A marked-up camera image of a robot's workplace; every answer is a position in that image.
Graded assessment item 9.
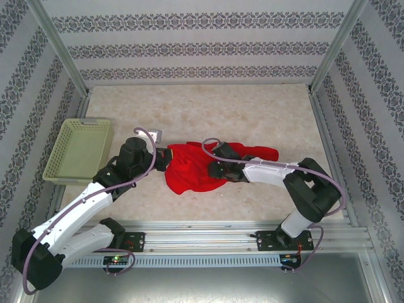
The red t-shirt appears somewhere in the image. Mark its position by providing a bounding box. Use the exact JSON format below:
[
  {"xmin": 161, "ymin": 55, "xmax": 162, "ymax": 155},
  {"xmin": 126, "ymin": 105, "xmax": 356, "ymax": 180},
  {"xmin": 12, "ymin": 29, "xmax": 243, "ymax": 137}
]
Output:
[{"xmin": 163, "ymin": 141, "xmax": 280, "ymax": 196}]

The pale green plastic basket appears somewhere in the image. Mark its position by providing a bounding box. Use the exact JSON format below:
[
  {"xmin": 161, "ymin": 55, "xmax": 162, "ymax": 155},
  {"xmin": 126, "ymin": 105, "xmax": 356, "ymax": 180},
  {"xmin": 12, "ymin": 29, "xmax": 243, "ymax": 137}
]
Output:
[{"xmin": 42, "ymin": 117, "xmax": 115, "ymax": 186}]

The grey metal sheet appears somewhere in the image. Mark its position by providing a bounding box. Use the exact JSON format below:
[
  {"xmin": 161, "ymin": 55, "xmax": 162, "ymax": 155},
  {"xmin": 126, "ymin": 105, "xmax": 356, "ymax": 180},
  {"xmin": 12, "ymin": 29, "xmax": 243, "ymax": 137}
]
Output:
[{"xmin": 14, "ymin": 251, "xmax": 391, "ymax": 303}]

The aluminium mounting rail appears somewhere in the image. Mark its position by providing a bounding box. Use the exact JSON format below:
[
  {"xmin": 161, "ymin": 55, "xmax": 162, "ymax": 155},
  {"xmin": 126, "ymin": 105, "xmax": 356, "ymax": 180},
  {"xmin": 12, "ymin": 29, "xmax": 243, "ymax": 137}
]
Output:
[{"xmin": 30, "ymin": 220, "xmax": 372, "ymax": 253}]

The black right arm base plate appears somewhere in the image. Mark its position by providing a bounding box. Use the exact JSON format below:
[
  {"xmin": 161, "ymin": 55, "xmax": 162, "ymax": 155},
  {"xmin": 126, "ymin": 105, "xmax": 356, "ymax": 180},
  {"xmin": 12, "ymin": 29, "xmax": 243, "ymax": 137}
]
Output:
[{"xmin": 256, "ymin": 229, "xmax": 315, "ymax": 253}]

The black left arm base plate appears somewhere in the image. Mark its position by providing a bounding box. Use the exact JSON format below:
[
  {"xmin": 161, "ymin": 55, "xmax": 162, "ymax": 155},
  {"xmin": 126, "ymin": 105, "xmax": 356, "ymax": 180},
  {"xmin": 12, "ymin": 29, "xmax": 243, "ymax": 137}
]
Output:
[{"xmin": 88, "ymin": 232, "xmax": 146, "ymax": 253}]

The white slotted cable duct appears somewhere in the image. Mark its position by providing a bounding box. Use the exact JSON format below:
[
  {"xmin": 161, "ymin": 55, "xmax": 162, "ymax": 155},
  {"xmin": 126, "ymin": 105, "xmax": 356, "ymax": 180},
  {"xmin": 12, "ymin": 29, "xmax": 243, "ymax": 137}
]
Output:
[{"xmin": 42, "ymin": 254, "xmax": 281, "ymax": 268}]

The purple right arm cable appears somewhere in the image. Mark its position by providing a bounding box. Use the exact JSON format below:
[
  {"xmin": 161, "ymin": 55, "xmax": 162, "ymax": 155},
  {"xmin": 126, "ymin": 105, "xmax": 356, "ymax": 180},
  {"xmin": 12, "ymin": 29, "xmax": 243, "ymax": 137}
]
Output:
[{"xmin": 201, "ymin": 137, "xmax": 347, "ymax": 274}]

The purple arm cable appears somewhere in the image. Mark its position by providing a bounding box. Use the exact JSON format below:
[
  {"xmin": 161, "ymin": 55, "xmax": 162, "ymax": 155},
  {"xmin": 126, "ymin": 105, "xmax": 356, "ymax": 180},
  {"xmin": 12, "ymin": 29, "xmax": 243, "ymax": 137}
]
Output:
[
  {"xmin": 201, "ymin": 137, "xmax": 347, "ymax": 274},
  {"xmin": 21, "ymin": 127, "xmax": 157, "ymax": 296}
]

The aluminium frame post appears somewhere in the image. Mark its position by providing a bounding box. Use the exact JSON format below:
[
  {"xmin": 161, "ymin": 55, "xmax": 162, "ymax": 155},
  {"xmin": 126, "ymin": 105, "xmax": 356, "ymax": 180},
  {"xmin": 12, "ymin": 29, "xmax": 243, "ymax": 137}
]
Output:
[
  {"xmin": 308, "ymin": 0, "xmax": 369, "ymax": 227},
  {"xmin": 27, "ymin": 0, "xmax": 92, "ymax": 231}
]

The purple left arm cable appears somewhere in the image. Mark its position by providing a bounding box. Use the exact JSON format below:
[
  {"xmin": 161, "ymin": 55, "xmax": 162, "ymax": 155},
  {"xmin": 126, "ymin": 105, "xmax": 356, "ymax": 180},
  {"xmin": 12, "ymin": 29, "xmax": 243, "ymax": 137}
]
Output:
[{"xmin": 21, "ymin": 127, "xmax": 157, "ymax": 296}]

